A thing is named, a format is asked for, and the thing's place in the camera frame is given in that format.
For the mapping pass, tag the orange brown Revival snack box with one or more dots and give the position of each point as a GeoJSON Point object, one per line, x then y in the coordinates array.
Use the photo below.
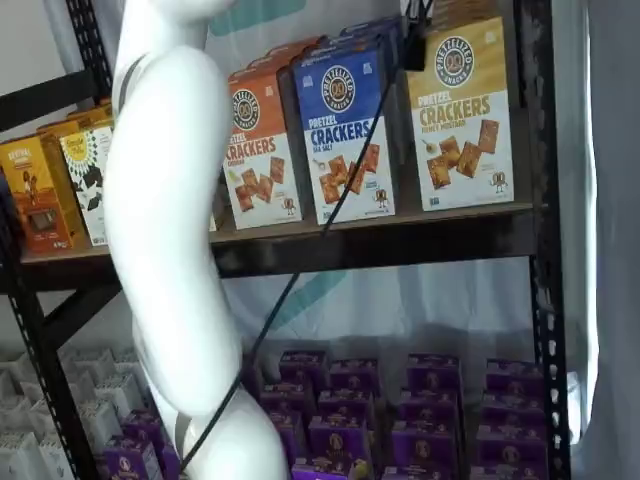
{"type": "Point", "coordinates": [65, 127]}
{"type": "Point", "coordinates": [35, 200]}

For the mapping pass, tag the blue sea salt crackers box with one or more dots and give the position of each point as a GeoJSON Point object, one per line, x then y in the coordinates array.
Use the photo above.
{"type": "Point", "coordinates": [345, 175]}
{"type": "Point", "coordinates": [375, 27]}
{"type": "Point", "coordinates": [392, 75]}

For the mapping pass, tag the orange cheddar crackers box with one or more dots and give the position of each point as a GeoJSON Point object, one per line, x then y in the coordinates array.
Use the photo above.
{"type": "Point", "coordinates": [290, 50]}
{"type": "Point", "coordinates": [270, 190]}
{"type": "Point", "coordinates": [272, 62]}

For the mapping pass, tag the particle board shelf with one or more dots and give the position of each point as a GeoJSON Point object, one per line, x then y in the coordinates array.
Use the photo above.
{"type": "Point", "coordinates": [50, 256]}

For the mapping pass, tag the purple Annie's snack box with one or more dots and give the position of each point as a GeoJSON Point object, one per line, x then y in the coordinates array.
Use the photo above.
{"type": "Point", "coordinates": [429, 406]}
{"type": "Point", "coordinates": [145, 427]}
{"type": "Point", "coordinates": [355, 375]}
{"type": "Point", "coordinates": [282, 397]}
{"type": "Point", "coordinates": [427, 445]}
{"type": "Point", "coordinates": [514, 377]}
{"type": "Point", "coordinates": [512, 410]}
{"type": "Point", "coordinates": [330, 472]}
{"type": "Point", "coordinates": [340, 440]}
{"type": "Point", "coordinates": [422, 473]}
{"type": "Point", "coordinates": [302, 367]}
{"type": "Point", "coordinates": [347, 405]}
{"type": "Point", "coordinates": [132, 460]}
{"type": "Point", "coordinates": [290, 435]}
{"type": "Point", "coordinates": [170, 465]}
{"type": "Point", "coordinates": [434, 372]}
{"type": "Point", "coordinates": [512, 447]}
{"type": "Point", "coordinates": [507, 474]}

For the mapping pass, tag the white carton grey print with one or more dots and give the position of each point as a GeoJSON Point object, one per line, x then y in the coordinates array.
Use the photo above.
{"type": "Point", "coordinates": [120, 390]}
{"type": "Point", "coordinates": [102, 425]}
{"type": "Point", "coordinates": [17, 415]}
{"type": "Point", "coordinates": [12, 377]}
{"type": "Point", "coordinates": [20, 460]}
{"type": "Point", "coordinates": [90, 360]}

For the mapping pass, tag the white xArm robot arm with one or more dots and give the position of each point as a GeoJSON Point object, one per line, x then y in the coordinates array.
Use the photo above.
{"type": "Point", "coordinates": [165, 200]}

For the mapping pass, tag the black metal shelving rack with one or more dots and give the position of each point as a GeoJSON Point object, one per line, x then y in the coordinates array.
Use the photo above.
{"type": "Point", "coordinates": [350, 245]}

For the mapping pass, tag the yellow honey mustard crackers box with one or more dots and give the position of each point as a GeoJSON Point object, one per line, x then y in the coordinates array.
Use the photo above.
{"type": "Point", "coordinates": [460, 150]}
{"type": "Point", "coordinates": [455, 15]}

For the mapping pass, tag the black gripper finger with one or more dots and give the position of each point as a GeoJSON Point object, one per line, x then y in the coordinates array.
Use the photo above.
{"type": "Point", "coordinates": [415, 47]}

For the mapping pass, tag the black metal shelf unit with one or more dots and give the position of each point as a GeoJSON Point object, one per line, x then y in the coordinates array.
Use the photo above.
{"type": "Point", "coordinates": [400, 300]}

